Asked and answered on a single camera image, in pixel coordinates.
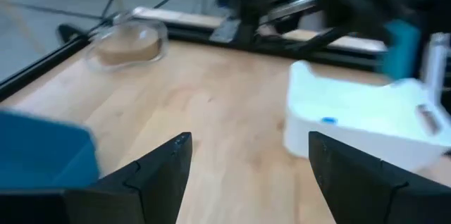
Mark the silver aluminium bracket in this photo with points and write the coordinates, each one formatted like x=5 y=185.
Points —
x=437 y=65

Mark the black table frame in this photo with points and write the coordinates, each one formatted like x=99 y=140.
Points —
x=38 y=68

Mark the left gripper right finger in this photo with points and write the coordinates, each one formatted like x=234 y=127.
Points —
x=359 y=196

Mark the white shade table lamp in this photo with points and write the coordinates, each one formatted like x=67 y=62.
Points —
x=130 y=46

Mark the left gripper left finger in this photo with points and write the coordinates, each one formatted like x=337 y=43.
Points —
x=151 y=196

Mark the white plastic tray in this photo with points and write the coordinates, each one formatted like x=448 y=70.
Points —
x=352 y=111

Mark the blue plastic bin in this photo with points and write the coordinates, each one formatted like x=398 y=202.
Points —
x=42 y=150

